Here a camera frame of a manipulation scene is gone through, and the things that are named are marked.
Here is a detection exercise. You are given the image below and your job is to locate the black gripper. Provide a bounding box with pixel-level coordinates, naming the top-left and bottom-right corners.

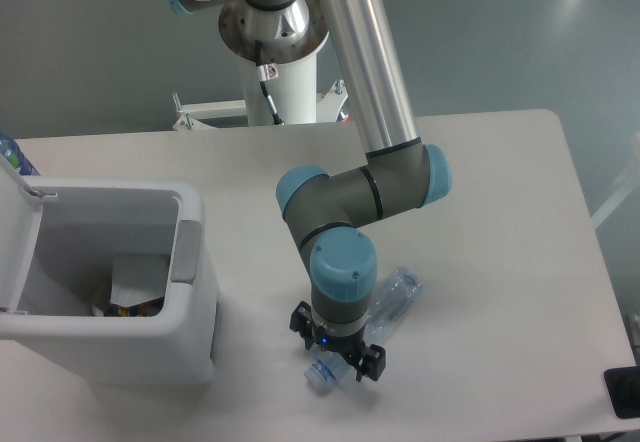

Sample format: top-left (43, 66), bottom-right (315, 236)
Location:
top-left (289, 301), bottom-right (386, 382)

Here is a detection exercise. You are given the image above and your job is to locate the clear plastic water bottle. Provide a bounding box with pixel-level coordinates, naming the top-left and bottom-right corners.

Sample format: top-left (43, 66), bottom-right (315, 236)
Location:
top-left (304, 267), bottom-right (422, 396)

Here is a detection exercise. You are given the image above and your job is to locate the white plastic wrapper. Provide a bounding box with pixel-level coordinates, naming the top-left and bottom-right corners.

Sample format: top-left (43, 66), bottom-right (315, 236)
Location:
top-left (110, 254), bottom-right (169, 307)

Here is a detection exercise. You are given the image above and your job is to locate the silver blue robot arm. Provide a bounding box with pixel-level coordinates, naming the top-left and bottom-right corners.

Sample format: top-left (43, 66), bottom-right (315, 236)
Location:
top-left (168, 0), bottom-right (451, 380)

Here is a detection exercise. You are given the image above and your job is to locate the colourful trash in can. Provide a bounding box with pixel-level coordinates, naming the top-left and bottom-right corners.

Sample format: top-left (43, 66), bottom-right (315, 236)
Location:
top-left (90, 296), bottom-right (164, 318)

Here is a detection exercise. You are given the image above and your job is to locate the white trash can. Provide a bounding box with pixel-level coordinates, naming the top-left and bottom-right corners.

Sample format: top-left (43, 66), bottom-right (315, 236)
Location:
top-left (1, 162), bottom-right (219, 385)

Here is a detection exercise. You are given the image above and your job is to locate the blue bottle behind can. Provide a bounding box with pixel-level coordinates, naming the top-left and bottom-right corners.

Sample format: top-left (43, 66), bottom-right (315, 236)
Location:
top-left (0, 132), bottom-right (40, 176)

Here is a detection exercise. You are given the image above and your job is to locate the black device at table edge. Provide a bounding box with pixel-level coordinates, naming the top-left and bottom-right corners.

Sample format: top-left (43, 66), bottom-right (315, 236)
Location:
top-left (604, 366), bottom-right (639, 419)

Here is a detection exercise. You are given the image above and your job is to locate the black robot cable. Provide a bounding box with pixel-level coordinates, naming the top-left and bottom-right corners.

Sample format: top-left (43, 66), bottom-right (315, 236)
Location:
top-left (252, 39), bottom-right (286, 127)

